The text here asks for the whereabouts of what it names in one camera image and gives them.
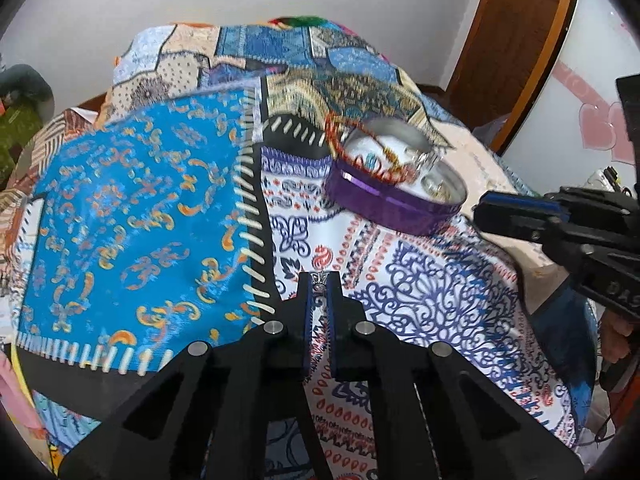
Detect purple heart jewelry tin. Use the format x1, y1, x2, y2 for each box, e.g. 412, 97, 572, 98
324, 113, 468, 236

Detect wooden door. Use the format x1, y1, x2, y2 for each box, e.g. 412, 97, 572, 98
446, 0, 576, 154

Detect dark green round cushion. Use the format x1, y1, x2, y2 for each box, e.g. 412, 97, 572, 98
1, 64, 55, 122

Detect patchwork bed quilt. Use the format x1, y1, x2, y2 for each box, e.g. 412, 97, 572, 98
1, 18, 594, 472

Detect red beaded necklace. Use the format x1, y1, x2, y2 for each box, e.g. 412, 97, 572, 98
323, 112, 419, 187

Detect white wardrobe sliding door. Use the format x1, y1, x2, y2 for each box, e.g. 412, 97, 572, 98
502, 0, 639, 194

